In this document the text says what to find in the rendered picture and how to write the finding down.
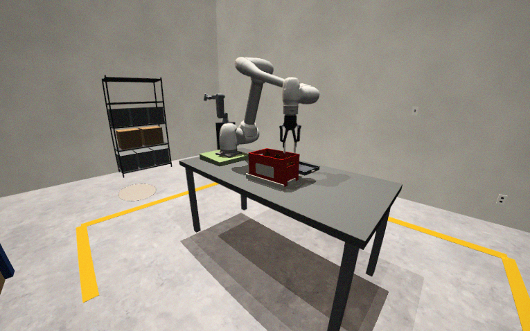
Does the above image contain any red bottle crate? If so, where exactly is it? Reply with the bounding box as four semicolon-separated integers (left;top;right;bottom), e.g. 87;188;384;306
249;148;299;187

